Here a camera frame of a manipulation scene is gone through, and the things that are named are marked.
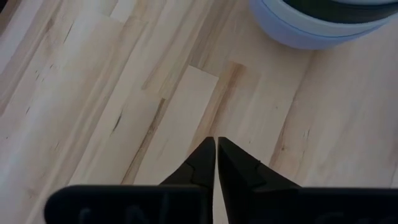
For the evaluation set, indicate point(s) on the pale lilac pink bowl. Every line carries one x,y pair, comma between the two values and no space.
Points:
289,34

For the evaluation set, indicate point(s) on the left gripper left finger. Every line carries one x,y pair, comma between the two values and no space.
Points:
200,168

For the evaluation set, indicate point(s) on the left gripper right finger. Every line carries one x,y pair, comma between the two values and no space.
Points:
242,180

